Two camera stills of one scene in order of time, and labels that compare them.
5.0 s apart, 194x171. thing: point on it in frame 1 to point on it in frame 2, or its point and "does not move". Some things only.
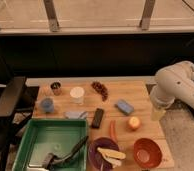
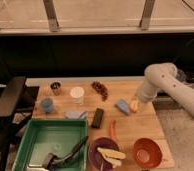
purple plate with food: [95, 156] does not move
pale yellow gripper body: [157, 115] to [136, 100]
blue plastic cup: [47, 105] does not move
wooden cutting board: [114, 109] does not move
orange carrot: [113, 130] does not move
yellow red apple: [134, 123] to [134, 106]
